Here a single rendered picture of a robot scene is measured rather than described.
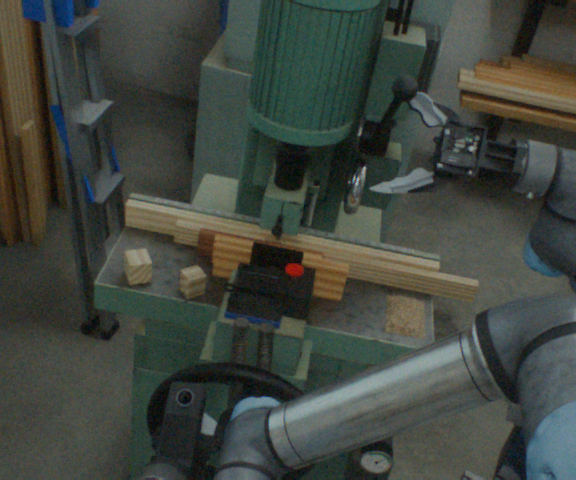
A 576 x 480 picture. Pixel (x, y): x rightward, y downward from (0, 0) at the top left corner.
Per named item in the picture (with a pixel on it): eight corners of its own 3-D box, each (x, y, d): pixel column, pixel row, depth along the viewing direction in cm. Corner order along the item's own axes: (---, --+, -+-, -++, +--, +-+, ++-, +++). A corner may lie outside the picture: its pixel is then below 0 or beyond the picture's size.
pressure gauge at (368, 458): (354, 476, 138) (363, 449, 133) (355, 459, 141) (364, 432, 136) (386, 482, 138) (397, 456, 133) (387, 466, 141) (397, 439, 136)
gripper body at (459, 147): (446, 115, 100) (533, 134, 100) (434, 124, 108) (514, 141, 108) (434, 170, 100) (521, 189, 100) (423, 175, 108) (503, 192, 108)
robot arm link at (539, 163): (543, 148, 108) (530, 202, 109) (512, 141, 108) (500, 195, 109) (561, 141, 101) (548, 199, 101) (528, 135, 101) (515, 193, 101)
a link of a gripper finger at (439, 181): (399, 171, 106) (454, 147, 106) (397, 172, 107) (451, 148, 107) (412, 201, 106) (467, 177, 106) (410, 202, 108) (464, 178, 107)
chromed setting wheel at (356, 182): (339, 226, 141) (352, 171, 133) (344, 192, 151) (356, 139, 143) (354, 229, 141) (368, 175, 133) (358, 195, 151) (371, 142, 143)
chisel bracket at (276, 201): (257, 235, 130) (263, 196, 125) (269, 194, 141) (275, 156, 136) (298, 243, 130) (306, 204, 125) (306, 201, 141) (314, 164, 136)
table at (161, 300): (72, 345, 122) (71, 319, 118) (128, 239, 146) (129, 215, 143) (429, 418, 122) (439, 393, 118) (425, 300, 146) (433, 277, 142)
